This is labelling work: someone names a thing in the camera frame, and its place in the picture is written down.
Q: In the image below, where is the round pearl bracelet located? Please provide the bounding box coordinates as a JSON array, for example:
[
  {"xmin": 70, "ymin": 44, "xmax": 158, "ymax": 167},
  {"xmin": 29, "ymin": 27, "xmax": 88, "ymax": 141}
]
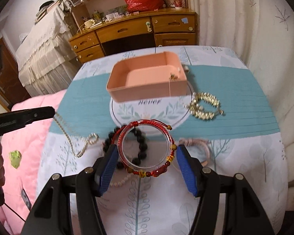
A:
[{"xmin": 109, "ymin": 173, "xmax": 133, "ymax": 188}]

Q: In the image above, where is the long pearl necklace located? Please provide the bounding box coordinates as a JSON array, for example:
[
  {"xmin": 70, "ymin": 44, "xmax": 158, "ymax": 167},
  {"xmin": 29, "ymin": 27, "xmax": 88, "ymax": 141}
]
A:
[{"xmin": 53, "ymin": 111, "xmax": 99, "ymax": 158}]

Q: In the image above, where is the red cord bangle bracelet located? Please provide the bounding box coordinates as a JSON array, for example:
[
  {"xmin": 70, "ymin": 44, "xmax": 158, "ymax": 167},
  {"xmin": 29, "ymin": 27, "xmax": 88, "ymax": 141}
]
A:
[{"xmin": 110, "ymin": 119, "xmax": 178, "ymax": 178}]

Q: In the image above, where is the pink quilt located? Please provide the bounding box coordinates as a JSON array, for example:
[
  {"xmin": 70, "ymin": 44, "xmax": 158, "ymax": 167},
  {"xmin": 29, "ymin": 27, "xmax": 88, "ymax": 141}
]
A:
[{"xmin": 0, "ymin": 89, "xmax": 68, "ymax": 235}]

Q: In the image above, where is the green paper scrap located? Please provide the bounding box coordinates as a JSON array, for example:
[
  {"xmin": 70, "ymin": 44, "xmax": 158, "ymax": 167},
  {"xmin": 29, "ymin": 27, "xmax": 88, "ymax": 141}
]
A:
[{"xmin": 9, "ymin": 150, "xmax": 22, "ymax": 169}]

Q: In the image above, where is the brown wooden door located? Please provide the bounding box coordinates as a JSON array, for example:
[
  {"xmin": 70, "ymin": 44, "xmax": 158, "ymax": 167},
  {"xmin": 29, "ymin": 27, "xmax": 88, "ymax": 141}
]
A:
[{"xmin": 0, "ymin": 38, "xmax": 31, "ymax": 109}]

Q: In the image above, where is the white lace covered furniture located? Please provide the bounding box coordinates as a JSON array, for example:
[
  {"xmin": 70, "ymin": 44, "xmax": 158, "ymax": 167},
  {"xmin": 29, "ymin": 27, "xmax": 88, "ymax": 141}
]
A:
[{"xmin": 16, "ymin": 0, "xmax": 81, "ymax": 97}]

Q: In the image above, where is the printed tablecloth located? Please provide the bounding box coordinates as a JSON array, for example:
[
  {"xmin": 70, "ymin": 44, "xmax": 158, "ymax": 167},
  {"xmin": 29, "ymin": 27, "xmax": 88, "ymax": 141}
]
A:
[{"xmin": 36, "ymin": 46, "xmax": 287, "ymax": 234}]

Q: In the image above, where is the gold leaf brooch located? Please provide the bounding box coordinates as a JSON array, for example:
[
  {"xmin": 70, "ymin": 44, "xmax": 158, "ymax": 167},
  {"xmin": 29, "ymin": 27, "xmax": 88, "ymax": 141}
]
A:
[{"xmin": 185, "ymin": 92, "xmax": 225, "ymax": 121}]

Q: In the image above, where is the wooden desk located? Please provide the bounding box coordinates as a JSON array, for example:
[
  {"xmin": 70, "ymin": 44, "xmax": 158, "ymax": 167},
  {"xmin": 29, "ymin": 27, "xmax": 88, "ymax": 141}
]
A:
[{"xmin": 69, "ymin": 0, "xmax": 198, "ymax": 63}]

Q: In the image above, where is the white mug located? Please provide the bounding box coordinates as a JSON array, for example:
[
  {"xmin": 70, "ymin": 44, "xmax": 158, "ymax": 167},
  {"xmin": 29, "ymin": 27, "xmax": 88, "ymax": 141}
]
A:
[{"xmin": 84, "ymin": 19, "xmax": 95, "ymax": 29}]

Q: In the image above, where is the pink cardboard tray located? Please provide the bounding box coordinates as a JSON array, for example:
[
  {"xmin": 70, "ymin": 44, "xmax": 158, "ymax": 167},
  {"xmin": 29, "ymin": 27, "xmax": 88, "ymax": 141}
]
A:
[{"xmin": 106, "ymin": 52, "xmax": 187, "ymax": 103}]

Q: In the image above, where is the white floral curtain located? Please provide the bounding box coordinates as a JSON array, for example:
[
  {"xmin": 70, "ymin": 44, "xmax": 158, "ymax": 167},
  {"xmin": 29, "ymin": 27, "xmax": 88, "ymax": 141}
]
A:
[{"xmin": 187, "ymin": 0, "xmax": 294, "ymax": 211}]

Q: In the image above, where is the black bead bracelet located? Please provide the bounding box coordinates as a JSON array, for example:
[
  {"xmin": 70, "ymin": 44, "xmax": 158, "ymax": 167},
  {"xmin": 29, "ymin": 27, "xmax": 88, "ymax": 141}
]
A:
[{"xmin": 102, "ymin": 126, "xmax": 149, "ymax": 170}]

